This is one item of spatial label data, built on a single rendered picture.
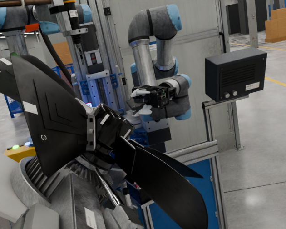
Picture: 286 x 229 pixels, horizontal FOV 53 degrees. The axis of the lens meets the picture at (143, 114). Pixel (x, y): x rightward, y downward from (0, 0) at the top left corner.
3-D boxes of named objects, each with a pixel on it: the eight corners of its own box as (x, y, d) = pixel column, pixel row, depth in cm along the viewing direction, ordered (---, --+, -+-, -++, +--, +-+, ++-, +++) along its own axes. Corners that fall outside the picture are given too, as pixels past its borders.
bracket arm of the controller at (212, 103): (204, 109, 134) (204, 103, 134) (202, 108, 137) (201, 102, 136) (249, 97, 139) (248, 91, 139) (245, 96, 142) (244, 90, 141)
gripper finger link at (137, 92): (141, 89, 99) (156, 89, 106) (128, 88, 103) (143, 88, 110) (140, 98, 99) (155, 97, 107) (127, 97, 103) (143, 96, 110)
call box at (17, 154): (9, 181, 114) (0, 156, 111) (13, 171, 124) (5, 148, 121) (50, 169, 117) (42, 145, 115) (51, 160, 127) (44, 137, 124)
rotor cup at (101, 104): (115, 176, 74) (145, 136, 74) (67, 147, 69) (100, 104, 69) (107, 156, 88) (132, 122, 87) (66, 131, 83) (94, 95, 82)
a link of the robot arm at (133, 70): (133, 83, 175) (128, 61, 171) (155, 79, 175) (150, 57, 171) (133, 87, 163) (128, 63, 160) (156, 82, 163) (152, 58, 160)
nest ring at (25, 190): (102, 250, 70) (111, 237, 70) (0, 199, 61) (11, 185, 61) (91, 196, 96) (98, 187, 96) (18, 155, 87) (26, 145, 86)
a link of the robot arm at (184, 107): (166, 119, 133) (162, 96, 130) (190, 114, 133) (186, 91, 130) (169, 124, 126) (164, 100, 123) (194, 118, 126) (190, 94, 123)
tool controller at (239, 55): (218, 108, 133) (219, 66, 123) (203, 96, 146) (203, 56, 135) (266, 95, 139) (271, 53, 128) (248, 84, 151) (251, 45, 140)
